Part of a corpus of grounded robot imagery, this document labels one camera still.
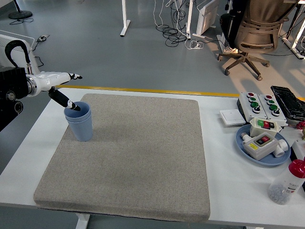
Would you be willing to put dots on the white green-red switch box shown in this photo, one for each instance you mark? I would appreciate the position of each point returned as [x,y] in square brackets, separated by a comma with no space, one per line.
[255,130]

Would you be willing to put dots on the black plastic tray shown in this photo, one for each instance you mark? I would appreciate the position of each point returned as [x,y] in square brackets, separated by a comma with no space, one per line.
[288,102]

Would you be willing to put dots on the white panel heater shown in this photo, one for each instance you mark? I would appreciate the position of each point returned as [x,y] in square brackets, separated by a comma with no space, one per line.
[207,14]
[20,58]

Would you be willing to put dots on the white red-black switch box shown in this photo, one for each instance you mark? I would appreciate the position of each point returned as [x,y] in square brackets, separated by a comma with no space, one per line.
[262,152]

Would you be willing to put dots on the grey four-button control box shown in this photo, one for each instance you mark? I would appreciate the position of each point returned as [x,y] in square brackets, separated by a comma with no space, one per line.
[245,105]
[281,118]

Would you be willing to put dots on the black round stand base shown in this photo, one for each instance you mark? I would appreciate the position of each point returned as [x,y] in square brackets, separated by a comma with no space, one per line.
[20,15]

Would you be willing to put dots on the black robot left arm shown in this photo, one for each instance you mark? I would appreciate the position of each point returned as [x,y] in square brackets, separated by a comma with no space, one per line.
[12,81]

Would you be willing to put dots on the white wall switch plate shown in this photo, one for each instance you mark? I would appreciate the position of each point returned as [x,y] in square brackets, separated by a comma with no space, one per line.
[231,117]

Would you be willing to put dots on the red small item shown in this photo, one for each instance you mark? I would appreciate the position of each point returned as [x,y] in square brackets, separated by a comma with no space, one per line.
[302,124]

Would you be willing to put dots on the grey floor socket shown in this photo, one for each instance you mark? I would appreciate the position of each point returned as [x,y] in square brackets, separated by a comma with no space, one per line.
[43,37]

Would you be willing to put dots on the white table leg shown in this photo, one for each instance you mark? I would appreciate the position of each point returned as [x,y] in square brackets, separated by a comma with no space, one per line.
[82,221]

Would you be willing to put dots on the grey-brown mat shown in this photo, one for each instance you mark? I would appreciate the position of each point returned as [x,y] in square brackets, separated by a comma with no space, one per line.
[143,119]

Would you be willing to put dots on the blue ribbed cup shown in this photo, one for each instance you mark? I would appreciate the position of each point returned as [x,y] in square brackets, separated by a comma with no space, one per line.
[84,112]
[82,131]

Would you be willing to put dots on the white pipe fitting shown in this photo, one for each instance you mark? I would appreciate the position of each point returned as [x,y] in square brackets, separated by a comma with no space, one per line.
[281,149]

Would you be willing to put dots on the beige office chair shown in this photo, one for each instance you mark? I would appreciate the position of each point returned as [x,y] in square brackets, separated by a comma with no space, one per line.
[257,35]

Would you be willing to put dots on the blue plate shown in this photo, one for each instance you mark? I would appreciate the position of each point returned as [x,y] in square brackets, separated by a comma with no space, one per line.
[239,141]

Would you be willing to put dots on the olive small item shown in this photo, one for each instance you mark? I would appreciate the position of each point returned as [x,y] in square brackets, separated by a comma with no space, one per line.
[303,134]

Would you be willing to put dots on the person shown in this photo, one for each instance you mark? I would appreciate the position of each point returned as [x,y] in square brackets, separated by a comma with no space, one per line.
[228,23]

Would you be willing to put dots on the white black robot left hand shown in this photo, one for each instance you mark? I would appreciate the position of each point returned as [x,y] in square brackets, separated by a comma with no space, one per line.
[47,80]

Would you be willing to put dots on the white desk leg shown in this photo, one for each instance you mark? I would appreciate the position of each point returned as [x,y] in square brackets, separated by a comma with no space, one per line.
[189,16]
[124,14]
[291,46]

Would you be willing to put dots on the clear bottle red lid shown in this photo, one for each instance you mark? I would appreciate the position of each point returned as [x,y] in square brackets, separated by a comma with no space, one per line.
[283,181]

